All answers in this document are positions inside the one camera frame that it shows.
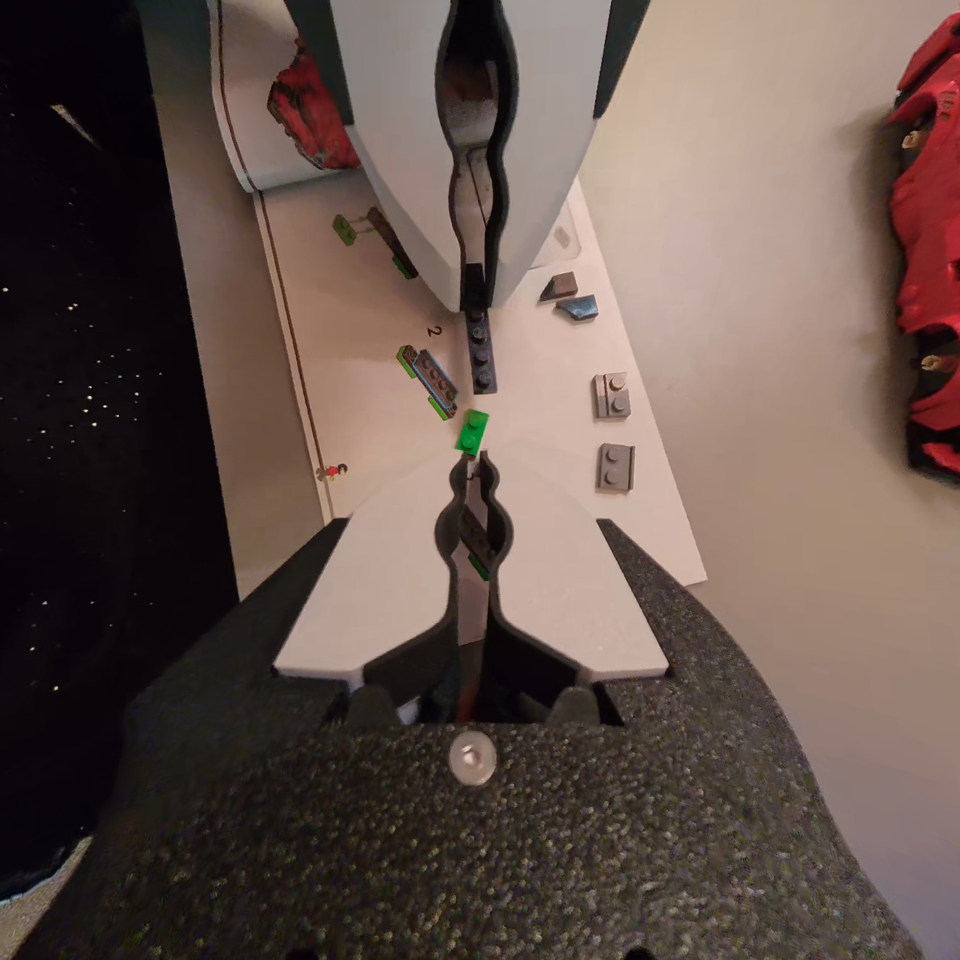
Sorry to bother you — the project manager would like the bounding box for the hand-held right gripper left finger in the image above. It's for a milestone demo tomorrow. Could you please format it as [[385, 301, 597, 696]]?
[[272, 452, 462, 690]]

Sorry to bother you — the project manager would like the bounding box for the red lego car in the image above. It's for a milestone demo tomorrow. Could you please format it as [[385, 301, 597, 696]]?
[[887, 13, 960, 475]]

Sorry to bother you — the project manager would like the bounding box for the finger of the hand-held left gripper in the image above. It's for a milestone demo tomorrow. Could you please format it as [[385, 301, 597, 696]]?
[[330, 0, 465, 312], [483, 0, 618, 310]]

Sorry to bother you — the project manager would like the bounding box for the white lego instruction booklet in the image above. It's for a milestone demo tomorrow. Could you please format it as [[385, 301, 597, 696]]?
[[212, 0, 710, 646]]

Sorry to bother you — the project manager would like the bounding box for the grey lego plate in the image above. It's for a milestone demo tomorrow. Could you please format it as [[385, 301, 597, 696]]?
[[591, 372, 632, 420], [597, 443, 637, 493]]

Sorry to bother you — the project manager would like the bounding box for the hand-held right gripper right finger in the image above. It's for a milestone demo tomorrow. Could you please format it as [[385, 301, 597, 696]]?
[[478, 448, 671, 685]]

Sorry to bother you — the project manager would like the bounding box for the black long lego plate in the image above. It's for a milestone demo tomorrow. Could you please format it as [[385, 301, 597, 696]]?
[[463, 262, 498, 396]]

